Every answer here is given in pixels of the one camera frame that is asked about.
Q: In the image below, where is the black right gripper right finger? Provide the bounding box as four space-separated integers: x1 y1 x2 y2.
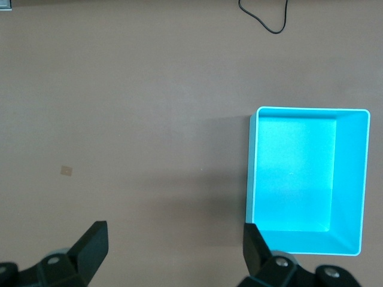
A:
236 222 363 287

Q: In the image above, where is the thin black looped cable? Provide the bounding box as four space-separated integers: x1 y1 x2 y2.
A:
238 0 288 34

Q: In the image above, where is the teal plastic bin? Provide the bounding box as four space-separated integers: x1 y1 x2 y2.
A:
245 106 371 257

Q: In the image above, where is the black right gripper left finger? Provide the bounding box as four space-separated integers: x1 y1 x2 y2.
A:
0 220 108 287

